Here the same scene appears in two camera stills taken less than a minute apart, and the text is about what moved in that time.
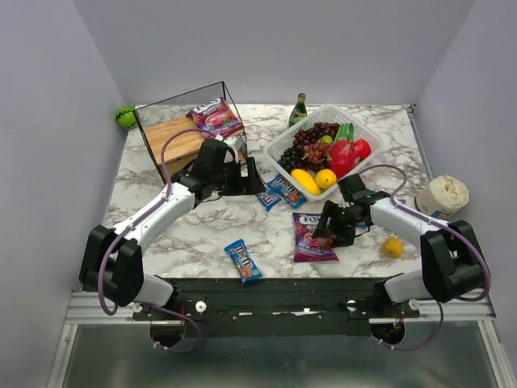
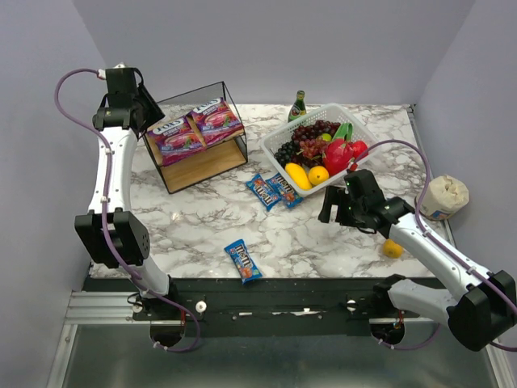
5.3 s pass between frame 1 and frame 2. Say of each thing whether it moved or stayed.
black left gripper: moved
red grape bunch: stayed
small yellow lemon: stayed
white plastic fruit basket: moved
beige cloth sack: stayed
